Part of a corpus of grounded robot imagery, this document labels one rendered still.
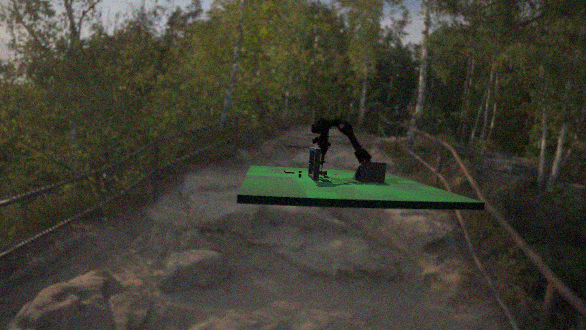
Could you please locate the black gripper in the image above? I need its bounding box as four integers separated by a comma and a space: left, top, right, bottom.
317, 134, 331, 156

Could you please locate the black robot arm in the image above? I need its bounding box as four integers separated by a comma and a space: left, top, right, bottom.
311, 118, 372, 163

